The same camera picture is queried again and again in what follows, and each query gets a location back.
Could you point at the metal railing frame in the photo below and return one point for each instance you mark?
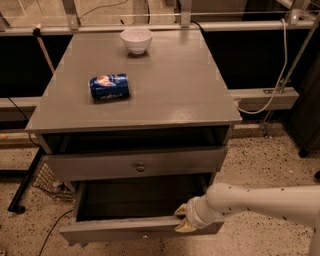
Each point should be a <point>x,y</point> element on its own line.
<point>55,17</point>

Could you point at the thin metal rod stand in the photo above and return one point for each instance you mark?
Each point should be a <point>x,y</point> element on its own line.
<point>281,97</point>

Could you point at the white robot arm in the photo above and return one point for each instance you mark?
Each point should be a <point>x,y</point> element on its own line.
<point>300,205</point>

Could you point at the grey drawer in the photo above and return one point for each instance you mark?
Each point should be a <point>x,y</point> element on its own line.
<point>134,164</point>
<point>131,208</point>

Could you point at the grey top drawer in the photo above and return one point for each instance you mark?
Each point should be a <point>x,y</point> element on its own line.
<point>134,164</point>

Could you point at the white bowl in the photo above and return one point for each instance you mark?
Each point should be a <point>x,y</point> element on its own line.
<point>136,40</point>

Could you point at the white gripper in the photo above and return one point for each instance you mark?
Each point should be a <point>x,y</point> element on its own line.
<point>192,213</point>

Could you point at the wire mesh basket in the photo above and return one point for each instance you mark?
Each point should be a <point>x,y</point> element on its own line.
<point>45,180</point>

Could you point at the blue tape cross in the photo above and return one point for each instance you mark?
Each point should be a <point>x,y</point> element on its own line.
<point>82,244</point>

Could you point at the black metal stand leg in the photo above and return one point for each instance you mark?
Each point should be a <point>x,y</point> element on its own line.
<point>15,206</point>

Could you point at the wooden stick with black tip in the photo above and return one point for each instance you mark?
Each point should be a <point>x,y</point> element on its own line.
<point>37,34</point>

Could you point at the grey drawer cabinet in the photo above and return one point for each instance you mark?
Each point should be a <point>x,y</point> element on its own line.
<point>177,98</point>

